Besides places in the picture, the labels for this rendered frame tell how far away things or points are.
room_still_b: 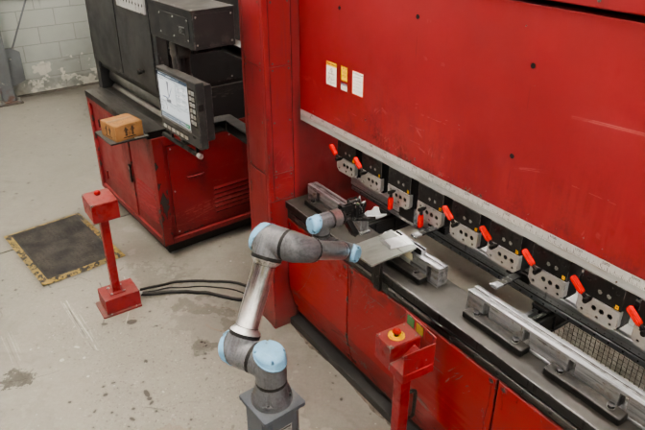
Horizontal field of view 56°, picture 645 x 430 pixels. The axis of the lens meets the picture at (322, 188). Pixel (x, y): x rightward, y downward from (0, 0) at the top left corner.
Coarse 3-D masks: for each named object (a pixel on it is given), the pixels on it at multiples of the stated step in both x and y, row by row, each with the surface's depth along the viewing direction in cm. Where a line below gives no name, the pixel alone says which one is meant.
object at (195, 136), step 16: (192, 80) 308; (192, 96) 307; (208, 96) 312; (192, 112) 312; (208, 112) 316; (176, 128) 334; (192, 128) 318; (208, 128) 319; (192, 144) 323; (208, 144) 319
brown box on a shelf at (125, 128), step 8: (104, 120) 400; (112, 120) 399; (120, 120) 399; (128, 120) 400; (136, 120) 401; (104, 128) 401; (112, 128) 392; (120, 128) 393; (128, 128) 396; (136, 128) 401; (104, 136) 403; (112, 136) 395; (120, 136) 394; (128, 136) 398; (136, 136) 401; (144, 136) 403; (112, 144) 392
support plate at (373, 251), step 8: (392, 232) 290; (368, 240) 283; (376, 240) 283; (368, 248) 277; (376, 248) 277; (384, 248) 277; (400, 248) 277; (408, 248) 277; (416, 248) 278; (360, 256) 271; (368, 256) 271; (376, 256) 271; (384, 256) 271; (392, 256) 271; (368, 264) 266; (376, 264) 266
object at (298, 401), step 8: (248, 392) 228; (296, 392) 228; (248, 400) 225; (296, 400) 225; (304, 400) 225; (248, 408) 223; (288, 408) 221; (296, 408) 222; (248, 416) 227; (256, 416) 218; (264, 416) 218; (272, 416) 218; (280, 416) 218; (288, 416) 222; (296, 416) 225; (248, 424) 230; (256, 424) 223; (264, 424) 215; (272, 424) 218; (280, 424) 221; (288, 424) 224; (296, 424) 227
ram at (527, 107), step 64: (320, 0) 288; (384, 0) 251; (448, 0) 222; (512, 0) 199; (320, 64) 302; (384, 64) 261; (448, 64) 230; (512, 64) 205; (576, 64) 185; (640, 64) 169; (320, 128) 317; (384, 128) 272; (448, 128) 238; (512, 128) 212; (576, 128) 191; (640, 128) 174; (448, 192) 247; (512, 192) 219; (576, 192) 197; (640, 192) 178; (576, 256) 203; (640, 256) 184
